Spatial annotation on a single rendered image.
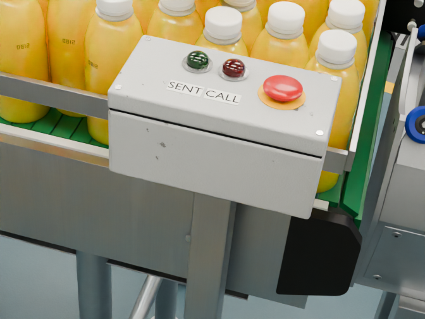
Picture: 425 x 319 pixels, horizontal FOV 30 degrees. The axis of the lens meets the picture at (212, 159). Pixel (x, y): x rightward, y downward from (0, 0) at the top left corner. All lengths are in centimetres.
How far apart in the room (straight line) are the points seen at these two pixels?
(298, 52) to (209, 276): 27
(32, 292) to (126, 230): 99
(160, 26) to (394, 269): 49
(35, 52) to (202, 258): 30
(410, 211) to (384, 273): 18
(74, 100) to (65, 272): 112
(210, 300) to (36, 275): 112
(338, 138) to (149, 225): 26
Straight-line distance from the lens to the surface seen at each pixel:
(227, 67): 74
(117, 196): 97
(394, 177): 99
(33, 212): 105
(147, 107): 71
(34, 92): 94
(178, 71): 74
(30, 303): 195
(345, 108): 85
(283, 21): 85
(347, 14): 88
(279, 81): 72
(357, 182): 96
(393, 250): 109
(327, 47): 82
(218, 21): 83
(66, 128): 99
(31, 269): 202
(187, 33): 89
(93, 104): 91
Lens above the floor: 153
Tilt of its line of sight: 42 degrees down
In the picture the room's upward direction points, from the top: 6 degrees clockwise
